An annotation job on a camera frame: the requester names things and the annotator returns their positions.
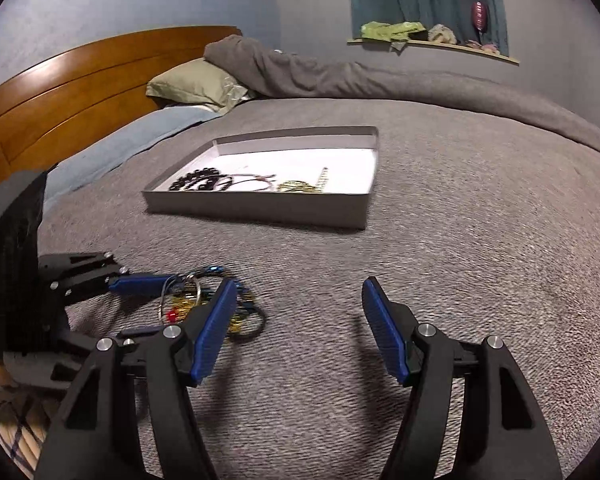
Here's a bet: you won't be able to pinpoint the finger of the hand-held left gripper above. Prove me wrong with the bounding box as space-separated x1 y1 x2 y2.
70 325 166 356
37 251 173 308

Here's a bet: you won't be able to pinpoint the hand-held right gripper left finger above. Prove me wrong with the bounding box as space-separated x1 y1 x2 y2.
32 278 238 480

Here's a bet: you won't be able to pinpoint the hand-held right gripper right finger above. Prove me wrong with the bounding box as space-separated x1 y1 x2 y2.
361 276 565 480

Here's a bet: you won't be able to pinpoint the thin gold chain bracelet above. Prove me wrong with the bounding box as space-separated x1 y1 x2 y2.
174 297 253 335

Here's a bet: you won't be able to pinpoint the silver ring bangles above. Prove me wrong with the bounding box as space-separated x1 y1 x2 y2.
156 272 213 328

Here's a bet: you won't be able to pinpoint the dark cord bracelet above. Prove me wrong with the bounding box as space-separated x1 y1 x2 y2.
227 287 267 343

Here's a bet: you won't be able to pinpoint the large dark bead bracelet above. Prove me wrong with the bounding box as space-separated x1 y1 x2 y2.
169 167 231 194

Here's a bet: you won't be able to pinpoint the shallow grey cardboard box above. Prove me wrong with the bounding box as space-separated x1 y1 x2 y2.
141 126 380 231

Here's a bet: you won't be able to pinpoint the small dark bead bracelet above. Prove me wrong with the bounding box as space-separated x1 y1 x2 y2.
225 174 277 194

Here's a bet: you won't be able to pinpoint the gold bead pearl bracelet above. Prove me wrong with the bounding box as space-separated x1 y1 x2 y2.
277 166 330 195

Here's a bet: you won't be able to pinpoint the grey bed blanket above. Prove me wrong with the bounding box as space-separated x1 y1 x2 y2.
0 97 600 480

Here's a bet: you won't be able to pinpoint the light blue blanket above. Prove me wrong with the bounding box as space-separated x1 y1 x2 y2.
42 105 223 211

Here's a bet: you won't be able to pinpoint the plaid cloth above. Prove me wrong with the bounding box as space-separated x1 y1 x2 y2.
0 385 66 480

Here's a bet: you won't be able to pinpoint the wooden headboard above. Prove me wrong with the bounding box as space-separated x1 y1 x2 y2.
0 26 243 185

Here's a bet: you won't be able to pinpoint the beige pillow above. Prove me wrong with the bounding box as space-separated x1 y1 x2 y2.
146 57 253 113

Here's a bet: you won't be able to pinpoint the rolled grey duvet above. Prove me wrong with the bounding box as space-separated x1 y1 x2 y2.
203 35 600 166

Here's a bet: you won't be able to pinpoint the windowsill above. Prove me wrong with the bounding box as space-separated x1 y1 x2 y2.
346 36 521 66

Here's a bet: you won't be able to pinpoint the green cloth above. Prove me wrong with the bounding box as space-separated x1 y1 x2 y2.
361 20 427 43

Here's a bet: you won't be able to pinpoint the pink cloth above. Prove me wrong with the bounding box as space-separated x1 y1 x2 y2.
465 39 501 55

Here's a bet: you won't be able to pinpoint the beige crumpled cloth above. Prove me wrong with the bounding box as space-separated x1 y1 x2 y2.
427 24 458 45

